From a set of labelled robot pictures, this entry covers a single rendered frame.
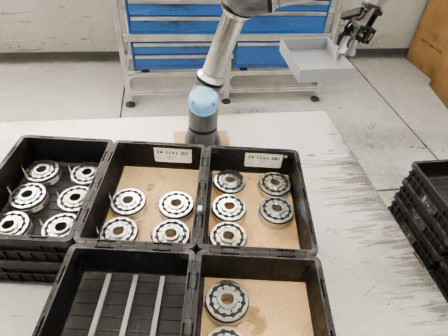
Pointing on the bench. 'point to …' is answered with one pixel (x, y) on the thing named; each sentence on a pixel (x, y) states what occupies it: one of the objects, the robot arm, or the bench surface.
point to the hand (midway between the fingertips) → (339, 55)
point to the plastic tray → (315, 60)
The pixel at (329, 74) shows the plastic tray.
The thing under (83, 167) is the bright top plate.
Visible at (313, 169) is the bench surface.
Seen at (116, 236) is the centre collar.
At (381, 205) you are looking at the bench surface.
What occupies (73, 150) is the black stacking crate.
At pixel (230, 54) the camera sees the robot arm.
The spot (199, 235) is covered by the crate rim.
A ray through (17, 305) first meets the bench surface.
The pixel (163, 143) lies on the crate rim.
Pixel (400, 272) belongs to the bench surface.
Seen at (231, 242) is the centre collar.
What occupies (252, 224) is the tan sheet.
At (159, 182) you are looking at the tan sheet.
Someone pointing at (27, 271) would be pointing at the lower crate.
